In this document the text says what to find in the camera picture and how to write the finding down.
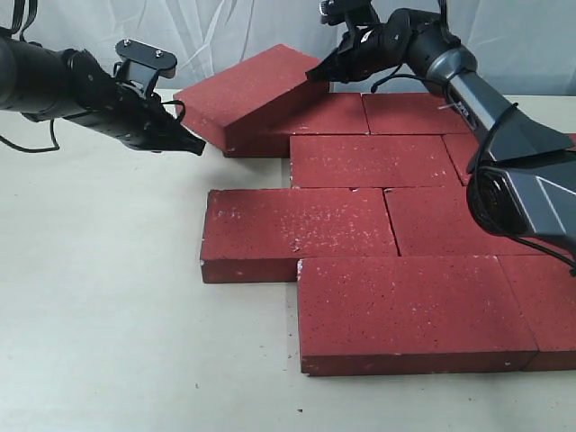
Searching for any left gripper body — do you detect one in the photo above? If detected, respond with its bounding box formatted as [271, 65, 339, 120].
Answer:
[67, 49, 184, 153]

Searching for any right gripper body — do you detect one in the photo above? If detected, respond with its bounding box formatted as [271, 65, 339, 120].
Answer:
[335, 11, 424, 85]

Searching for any red brick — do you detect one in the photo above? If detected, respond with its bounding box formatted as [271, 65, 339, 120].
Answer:
[224, 93, 370, 158]
[175, 44, 329, 153]
[297, 256, 538, 376]
[499, 256, 575, 372]
[200, 188, 398, 284]
[442, 133, 478, 185]
[362, 93, 469, 135]

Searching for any red brick under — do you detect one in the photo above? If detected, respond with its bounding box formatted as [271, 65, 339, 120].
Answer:
[290, 135, 461, 188]

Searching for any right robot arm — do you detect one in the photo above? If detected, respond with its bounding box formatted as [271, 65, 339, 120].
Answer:
[306, 1, 575, 266]

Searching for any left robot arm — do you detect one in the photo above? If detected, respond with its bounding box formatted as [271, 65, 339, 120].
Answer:
[1, 38, 206, 156]

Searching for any red brick second row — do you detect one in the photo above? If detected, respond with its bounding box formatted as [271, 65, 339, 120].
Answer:
[383, 186, 542, 257]

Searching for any white backdrop cloth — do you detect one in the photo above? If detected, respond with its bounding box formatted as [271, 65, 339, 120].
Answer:
[25, 0, 575, 95]

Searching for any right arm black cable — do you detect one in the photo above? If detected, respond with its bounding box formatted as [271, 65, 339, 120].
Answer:
[371, 0, 576, 278]

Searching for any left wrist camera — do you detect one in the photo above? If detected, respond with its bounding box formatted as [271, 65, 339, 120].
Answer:
[113, 39, 177, 98]

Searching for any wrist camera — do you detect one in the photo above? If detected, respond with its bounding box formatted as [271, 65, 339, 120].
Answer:
[319, 0, 381, 27]
[113, 39, 177, 98]

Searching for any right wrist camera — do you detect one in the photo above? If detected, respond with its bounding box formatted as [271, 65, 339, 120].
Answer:
[319, 0, 381, 27]

